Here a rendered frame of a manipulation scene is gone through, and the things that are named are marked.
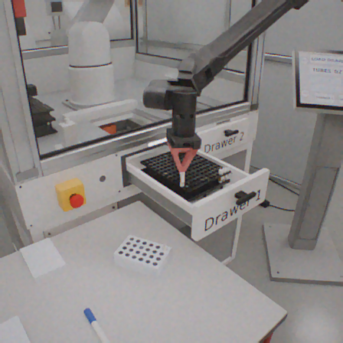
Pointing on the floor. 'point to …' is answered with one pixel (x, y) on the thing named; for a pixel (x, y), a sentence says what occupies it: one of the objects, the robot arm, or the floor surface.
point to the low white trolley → (135, 290)
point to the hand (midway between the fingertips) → (181, 168)
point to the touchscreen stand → (311, 215)
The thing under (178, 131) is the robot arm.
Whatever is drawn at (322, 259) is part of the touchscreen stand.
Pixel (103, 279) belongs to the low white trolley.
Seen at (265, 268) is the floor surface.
